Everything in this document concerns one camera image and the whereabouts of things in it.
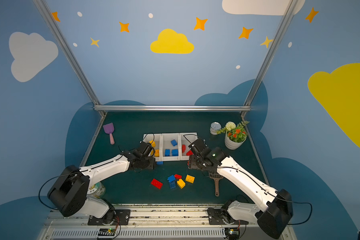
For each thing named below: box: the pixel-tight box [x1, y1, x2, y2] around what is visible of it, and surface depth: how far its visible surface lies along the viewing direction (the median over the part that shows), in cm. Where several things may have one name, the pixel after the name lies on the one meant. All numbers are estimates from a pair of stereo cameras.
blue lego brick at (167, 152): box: [164, 149, 170, 157], surface depth 98 cm
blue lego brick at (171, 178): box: [167, 174, 176, 182], surface depth 88 cm
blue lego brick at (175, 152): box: [171, 149, 179, 157], surface depth 99 cm
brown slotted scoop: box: [208, 170, 224, 197], surface depth 85 cm
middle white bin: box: [160, 133, 181, 162], surface depth 100 cm
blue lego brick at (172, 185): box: [169, 181, 176, 189], surface depth 86 cm
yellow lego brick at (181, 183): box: [176, 178, 186, 189], surface depth 86 cm
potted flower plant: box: [216, 121, 250, 150], surface depth 95 cm
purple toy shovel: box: [103, 122, 115, 145], surface depth 113 cm
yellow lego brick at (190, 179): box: [185, 174, 195, 184], surface depth 89 cm
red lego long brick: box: [151, 178, 164, 190], surface depth 86 cm
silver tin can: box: [210, 121, 222, 135], surface depth 110 cm
